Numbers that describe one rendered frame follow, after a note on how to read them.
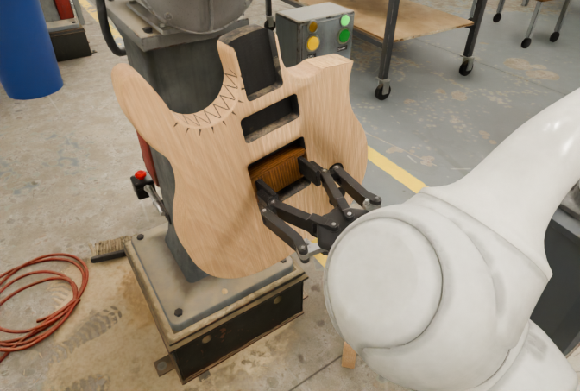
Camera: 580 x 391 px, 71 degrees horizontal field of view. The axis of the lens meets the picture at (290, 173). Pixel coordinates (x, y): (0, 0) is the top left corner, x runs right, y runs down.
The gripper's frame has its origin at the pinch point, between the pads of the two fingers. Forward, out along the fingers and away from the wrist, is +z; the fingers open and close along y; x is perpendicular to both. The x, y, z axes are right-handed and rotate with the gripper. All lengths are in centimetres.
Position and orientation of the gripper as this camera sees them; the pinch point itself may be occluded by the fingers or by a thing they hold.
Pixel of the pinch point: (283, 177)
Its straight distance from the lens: 61.8
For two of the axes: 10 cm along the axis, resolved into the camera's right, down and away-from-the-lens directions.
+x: -1.4, -7.5, -6.5
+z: -5.6, -4.8, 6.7
